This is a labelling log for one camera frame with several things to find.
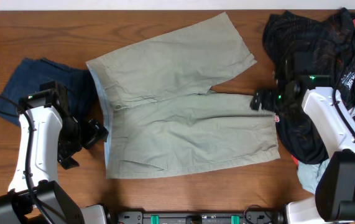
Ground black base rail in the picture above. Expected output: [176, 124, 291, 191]
[114, 208, 287, 224]

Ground khaki cargo shorts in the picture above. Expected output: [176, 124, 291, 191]
[87, 13, 280, 179]

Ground black patterned shirt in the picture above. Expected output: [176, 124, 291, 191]
[262, 8, 355, 164]

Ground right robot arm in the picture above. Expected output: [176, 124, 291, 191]
[250, 79, 355, 223]

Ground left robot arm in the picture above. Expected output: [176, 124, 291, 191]
[0, 88, 111, 223]

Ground folded navy blue shorts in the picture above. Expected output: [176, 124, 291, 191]
[1, 58, 98, 121]

